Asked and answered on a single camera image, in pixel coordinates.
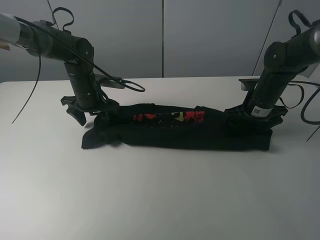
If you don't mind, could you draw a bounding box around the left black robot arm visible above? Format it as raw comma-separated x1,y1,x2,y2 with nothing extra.
0,13,119,126

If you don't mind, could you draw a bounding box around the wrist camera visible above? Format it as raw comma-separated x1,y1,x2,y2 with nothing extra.
95,74,125,89
239,78,258,92

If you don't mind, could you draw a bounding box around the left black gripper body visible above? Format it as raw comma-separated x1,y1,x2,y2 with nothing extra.
60,96,120,116

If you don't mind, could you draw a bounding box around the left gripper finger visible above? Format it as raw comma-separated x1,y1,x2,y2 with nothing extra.
66,105,87,127

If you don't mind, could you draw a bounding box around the left black cable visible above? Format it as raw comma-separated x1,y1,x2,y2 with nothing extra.
11,14,146,125

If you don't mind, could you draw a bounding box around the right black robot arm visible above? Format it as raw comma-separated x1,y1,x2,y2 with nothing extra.
226,25,320,132

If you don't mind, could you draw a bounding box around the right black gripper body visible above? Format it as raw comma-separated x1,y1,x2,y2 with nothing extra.
224,104,287,137

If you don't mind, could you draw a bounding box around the black printed t-shirt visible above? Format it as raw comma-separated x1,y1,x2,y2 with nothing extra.
81,103,273,151

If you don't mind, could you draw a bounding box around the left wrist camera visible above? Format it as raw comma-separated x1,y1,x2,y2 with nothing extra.
95,74,125,89

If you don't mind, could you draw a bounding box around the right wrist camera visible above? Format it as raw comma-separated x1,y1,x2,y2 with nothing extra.
239,78,258,92

